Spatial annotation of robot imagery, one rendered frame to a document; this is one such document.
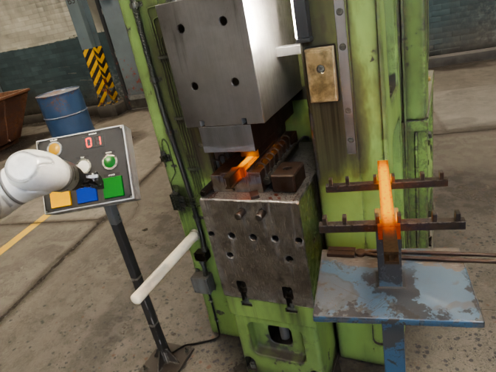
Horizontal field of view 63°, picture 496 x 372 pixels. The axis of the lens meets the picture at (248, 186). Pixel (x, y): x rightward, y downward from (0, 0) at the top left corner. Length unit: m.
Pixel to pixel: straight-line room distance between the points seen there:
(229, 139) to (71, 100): 4.64
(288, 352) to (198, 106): 1.09
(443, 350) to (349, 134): 1.11
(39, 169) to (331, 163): 0.91
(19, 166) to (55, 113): 4.86
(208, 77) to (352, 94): 0.46
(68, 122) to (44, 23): 3.47
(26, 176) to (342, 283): 0.86
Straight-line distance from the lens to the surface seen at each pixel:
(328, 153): 1.45
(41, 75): 9.38
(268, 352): 1.90
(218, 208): 1.47
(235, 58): 1.30
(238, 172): 1.41
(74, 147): 1.65
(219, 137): 1.41
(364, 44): 1.33
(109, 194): 1.56
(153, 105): 1.69
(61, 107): 5.89
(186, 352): 2.22
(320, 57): 1.34
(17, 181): 1.08
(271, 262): 1.51
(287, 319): 1.67
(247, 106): 1.32
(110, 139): 1.60
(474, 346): 2.14
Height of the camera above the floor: 1.53
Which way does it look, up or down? 24 degrees down
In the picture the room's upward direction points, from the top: 12 degrees counter-clockwise
